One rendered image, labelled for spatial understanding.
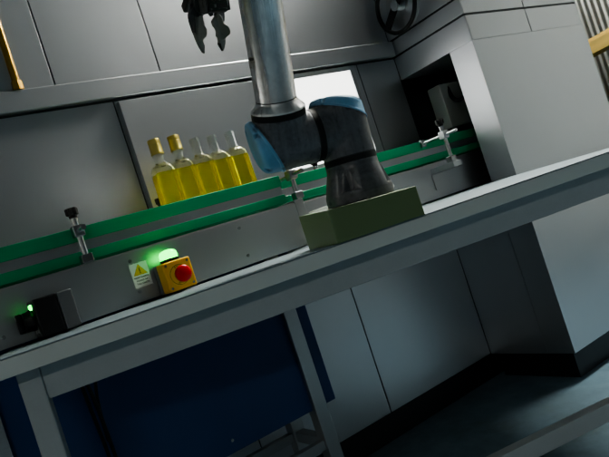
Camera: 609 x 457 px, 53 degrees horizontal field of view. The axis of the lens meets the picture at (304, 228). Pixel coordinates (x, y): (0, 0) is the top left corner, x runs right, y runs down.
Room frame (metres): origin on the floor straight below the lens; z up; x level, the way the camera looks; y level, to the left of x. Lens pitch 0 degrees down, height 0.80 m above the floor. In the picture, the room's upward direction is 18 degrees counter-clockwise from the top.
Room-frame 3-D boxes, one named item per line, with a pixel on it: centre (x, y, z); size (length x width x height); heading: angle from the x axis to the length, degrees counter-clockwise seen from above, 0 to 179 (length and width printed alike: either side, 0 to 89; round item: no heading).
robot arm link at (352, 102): (1.35, -0.14, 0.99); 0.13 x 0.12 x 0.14; 105
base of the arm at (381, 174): (1.35, -0.14, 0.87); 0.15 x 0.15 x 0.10
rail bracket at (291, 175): (1.75, 0.00, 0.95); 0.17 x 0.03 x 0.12; 33
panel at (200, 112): (2.04, 0.03, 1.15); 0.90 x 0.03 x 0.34; 123
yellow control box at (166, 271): (1.45, 0.33, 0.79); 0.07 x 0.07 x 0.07; 33
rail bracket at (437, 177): (2.10, -0.53, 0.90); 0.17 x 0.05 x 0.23; 33
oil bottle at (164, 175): (1.69, 0.32, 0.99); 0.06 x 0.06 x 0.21; 34
